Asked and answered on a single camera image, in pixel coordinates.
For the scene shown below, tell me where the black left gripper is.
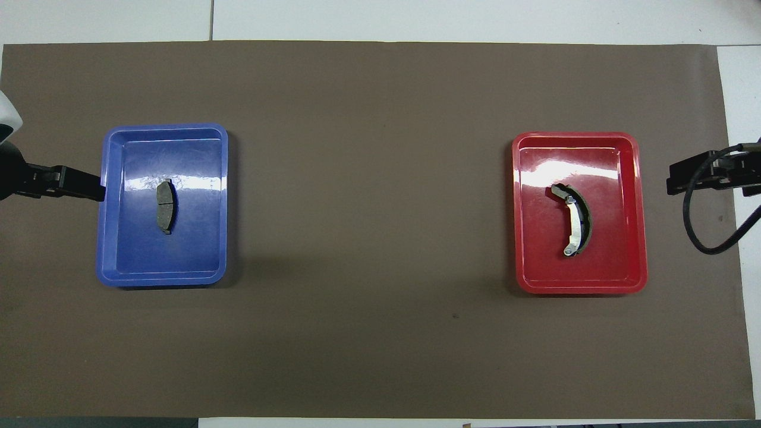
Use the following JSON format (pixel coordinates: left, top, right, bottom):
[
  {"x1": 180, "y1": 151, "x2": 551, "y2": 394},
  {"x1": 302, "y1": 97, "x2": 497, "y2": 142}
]
[{"x1": 26, "y1": 165, "x2": 107, "y2": 203}]

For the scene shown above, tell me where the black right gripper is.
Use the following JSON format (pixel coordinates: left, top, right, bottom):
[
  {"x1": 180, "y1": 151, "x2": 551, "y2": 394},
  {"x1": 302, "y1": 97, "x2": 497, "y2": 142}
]
[{"x1": 666, "y1": 145, "x2": 761, "y2": 197}]

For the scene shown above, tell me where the dark brake pad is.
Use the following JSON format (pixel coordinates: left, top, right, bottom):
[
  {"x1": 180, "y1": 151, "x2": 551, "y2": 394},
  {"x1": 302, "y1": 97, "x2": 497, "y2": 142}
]
[{"x1": 156, "y1": 178, "x2": 178, "y2": 235}]

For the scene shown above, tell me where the curved metal brake shoe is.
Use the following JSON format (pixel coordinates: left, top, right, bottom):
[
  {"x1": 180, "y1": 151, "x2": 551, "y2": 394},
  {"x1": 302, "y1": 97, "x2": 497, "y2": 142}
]
[{"x1": 551, "y1": 183, "x2": 594, "y2": 258}]

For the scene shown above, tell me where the red plastic tray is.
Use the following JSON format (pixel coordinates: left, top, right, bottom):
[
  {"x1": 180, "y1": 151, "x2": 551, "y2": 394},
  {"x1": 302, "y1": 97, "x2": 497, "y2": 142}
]
[{"x1": 511, "y1": 131, "x2": 648, "y2": 295}]

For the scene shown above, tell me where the blue plastic tray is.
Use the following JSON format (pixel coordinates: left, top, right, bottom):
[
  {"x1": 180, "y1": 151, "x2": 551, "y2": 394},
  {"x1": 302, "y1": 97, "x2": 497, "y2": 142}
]
[{"x1": 96, "y1": 123, "x2": 229, "y2": 289}]

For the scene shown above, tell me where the brown table mat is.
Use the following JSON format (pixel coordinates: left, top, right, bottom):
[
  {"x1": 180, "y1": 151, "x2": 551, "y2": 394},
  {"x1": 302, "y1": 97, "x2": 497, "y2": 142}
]
[{"x1": 0, "y1": 40, "x2": 756, "y2": 420}]

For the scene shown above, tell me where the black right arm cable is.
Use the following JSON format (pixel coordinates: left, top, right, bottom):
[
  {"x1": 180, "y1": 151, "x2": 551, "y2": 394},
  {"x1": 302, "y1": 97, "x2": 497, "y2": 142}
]
[{"x1": 683, "y1": 138, "x2": 761, "y2": 255}]

